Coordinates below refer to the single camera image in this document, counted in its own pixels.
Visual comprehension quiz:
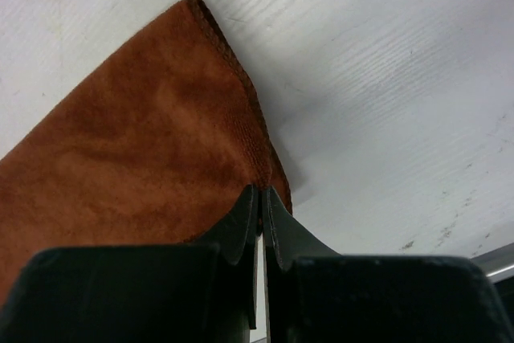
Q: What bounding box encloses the brown rust towel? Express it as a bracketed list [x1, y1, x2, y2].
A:
[1, 0, 292, 297]

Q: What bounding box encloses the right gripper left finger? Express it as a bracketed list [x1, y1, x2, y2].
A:
[1, 186, 259, 342]

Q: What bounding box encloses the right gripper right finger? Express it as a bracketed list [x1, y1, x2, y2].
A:
[261, 189, 513, 342]

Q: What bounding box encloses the aluminium mounting rail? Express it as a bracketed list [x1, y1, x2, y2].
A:
[471, 243, 514, 306]

